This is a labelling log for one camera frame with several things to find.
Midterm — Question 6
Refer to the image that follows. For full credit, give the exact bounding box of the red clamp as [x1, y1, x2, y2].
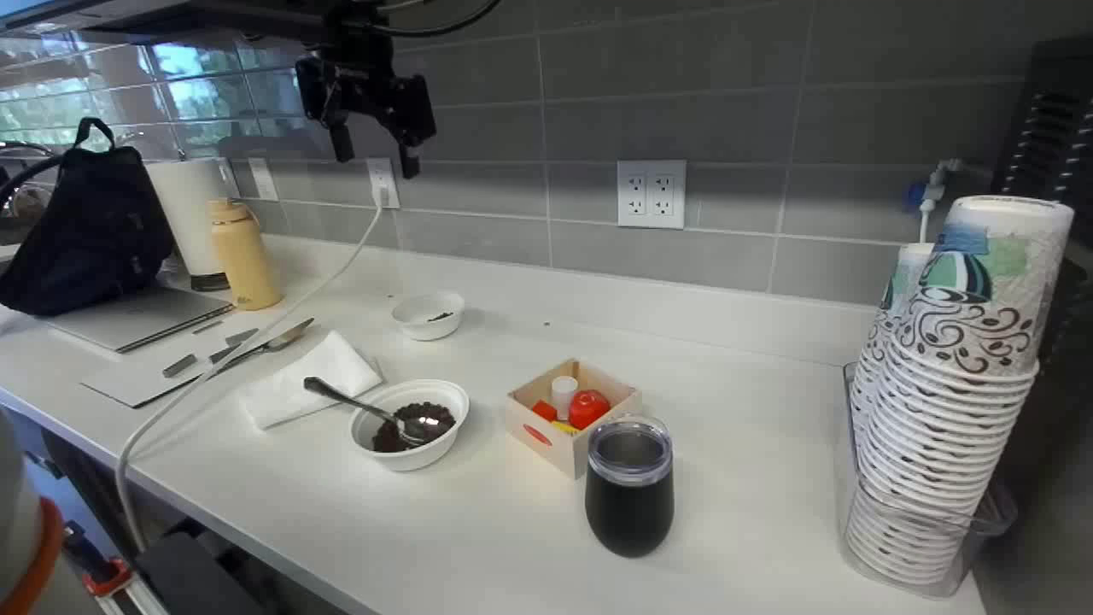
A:
[82, 555, 136, 604]

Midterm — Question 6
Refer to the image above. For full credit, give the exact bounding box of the grey object with orange rim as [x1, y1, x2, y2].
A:
[0, 410, 73, 615]

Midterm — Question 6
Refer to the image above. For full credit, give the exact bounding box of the black stemless tumbler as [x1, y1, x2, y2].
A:
[581, 414, 679, 564]

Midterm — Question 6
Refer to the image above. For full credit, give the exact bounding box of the white wall outlet with plug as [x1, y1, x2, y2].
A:
[363, 155, 406, 215]

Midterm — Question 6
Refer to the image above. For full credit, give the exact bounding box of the white toy bottle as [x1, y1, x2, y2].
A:
[545, 373, 584, 425]

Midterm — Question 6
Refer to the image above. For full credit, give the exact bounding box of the white bowl with coffee beans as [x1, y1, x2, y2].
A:
[346, 376, 476, 474]

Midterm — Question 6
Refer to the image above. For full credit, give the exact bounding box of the small wooden toy box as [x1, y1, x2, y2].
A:
[497, 356, 645, 482]

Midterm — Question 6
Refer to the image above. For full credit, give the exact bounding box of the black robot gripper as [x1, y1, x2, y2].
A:
[293, 53, 441, 186]

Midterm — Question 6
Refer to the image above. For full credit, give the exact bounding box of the white cutting board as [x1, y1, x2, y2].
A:
[77, 322, 336, 414]

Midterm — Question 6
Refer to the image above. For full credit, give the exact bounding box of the white four-socket wall outlet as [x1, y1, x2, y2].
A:
[613, 159, 688, 234]

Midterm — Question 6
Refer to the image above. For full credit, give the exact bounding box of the white paper towel roll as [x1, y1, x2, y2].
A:
[143, 155, 240, 284]

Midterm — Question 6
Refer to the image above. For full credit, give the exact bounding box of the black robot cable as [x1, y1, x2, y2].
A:
[387, 0, 505, 43]

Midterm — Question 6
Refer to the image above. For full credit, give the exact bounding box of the blue white spray bottle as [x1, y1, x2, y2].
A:
[898, 159, 966, 250]

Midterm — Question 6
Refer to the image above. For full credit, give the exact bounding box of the tan insulated bottle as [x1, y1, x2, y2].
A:
[203, 195, 285, 316]

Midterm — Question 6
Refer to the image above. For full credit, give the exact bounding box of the black backpack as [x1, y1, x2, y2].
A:
[0, 114, 181, 322]

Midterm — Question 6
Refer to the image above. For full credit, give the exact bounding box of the white power cable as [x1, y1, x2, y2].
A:
[110, 199, 394, 556]

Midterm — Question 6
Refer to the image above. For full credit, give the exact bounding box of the small white bowl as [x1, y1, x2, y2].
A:
[387, 287, 468, 347]

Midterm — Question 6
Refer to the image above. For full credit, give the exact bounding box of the small white wall outlet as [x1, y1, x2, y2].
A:
[247, 155, 282, 209]

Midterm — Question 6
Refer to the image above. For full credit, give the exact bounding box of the long kitchen knife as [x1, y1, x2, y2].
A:
[129, 316, 322, 414]

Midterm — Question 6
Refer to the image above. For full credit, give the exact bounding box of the white paper napkin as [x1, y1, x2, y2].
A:
[236, 330, 387, 433]

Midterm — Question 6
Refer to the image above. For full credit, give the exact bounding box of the patterned paper cup stack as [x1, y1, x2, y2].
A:
[843, 192, 1078, 590]

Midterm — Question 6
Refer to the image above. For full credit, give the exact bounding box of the metal spoon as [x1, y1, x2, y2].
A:
[301, 373, 447, 448]

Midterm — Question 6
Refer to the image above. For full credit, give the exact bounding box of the red toy tomato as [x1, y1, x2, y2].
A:
[563, 385, 613, 433]

